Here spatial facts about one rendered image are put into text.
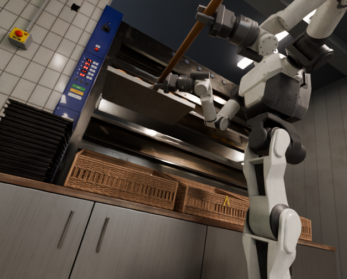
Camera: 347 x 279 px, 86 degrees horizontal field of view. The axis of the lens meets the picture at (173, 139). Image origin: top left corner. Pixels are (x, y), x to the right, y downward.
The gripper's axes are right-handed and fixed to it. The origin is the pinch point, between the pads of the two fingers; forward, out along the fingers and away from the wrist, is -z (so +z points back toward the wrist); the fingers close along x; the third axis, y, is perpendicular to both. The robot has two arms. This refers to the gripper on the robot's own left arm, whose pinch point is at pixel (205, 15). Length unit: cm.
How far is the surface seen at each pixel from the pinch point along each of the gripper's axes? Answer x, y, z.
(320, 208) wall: 19, 177, 276
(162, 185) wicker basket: 52, 59, 11
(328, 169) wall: -40, 162, 278
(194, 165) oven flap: 22, 114, 48
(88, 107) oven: 4, 99, -50
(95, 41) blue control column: -52, 94, -63
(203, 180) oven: 33, 117, 60
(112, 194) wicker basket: 62, 55, -13
